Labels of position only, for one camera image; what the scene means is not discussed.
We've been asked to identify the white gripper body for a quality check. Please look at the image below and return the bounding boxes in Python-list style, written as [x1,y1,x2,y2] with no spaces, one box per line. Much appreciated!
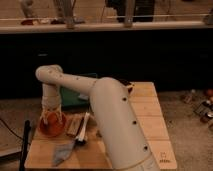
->
[41,106,62,124]

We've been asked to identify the green plastic tray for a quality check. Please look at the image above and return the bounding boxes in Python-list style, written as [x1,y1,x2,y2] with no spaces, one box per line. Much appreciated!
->
[60,73,98,108]

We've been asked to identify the red bowl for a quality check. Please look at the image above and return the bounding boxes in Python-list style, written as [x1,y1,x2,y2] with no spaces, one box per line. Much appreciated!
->
[39,115,66,137]

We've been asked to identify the dark brown bowl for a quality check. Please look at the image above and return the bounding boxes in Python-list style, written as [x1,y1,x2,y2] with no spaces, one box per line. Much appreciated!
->
[119,79,134,88]

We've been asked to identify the black chair frame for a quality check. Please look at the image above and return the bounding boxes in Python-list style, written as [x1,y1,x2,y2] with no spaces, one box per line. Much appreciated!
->
[19,120,31,171]

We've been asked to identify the wooden block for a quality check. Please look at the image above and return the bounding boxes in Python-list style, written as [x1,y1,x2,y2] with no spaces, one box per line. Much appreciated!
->
[66,115,83,137]

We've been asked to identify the grey cloth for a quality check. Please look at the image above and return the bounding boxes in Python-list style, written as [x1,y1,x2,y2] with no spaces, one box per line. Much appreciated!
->
[52,141,75,167]

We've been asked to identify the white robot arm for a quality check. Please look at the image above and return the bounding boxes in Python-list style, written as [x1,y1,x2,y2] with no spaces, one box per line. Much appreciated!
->
[35,65,160,171]

